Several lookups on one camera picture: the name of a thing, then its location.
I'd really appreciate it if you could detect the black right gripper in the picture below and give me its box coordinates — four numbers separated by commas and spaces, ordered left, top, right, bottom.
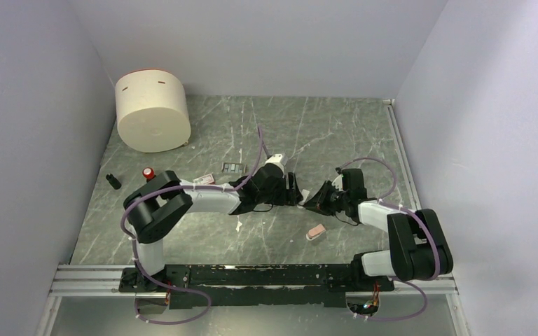
304, 180, 349, 216

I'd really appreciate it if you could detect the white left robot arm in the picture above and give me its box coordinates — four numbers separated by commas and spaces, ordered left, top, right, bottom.
123, 163, 304, 291

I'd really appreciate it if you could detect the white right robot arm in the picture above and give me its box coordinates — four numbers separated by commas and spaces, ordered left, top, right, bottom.
303, 169, 454, 290

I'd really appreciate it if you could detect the red capped black bottle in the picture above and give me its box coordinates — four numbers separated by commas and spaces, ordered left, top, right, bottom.
142, 167, 156, 181

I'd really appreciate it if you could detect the cream cylindrical container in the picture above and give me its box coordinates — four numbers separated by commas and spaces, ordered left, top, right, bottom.
115, 69, 191, 153

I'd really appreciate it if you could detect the small black cylinder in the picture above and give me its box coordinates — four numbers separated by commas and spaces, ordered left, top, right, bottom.
105, 174, 122, 190

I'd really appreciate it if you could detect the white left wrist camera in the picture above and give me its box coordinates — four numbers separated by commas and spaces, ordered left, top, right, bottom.
265, 153, 288, 172

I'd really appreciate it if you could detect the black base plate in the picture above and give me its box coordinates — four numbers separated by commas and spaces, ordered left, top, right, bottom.
118, 264, 394, 309

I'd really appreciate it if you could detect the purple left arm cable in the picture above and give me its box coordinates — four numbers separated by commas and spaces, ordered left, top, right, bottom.
120, 124, 213, 325

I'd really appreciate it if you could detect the aluminium frame rail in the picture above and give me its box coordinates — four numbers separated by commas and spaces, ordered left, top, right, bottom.
48, 98, 460, 298

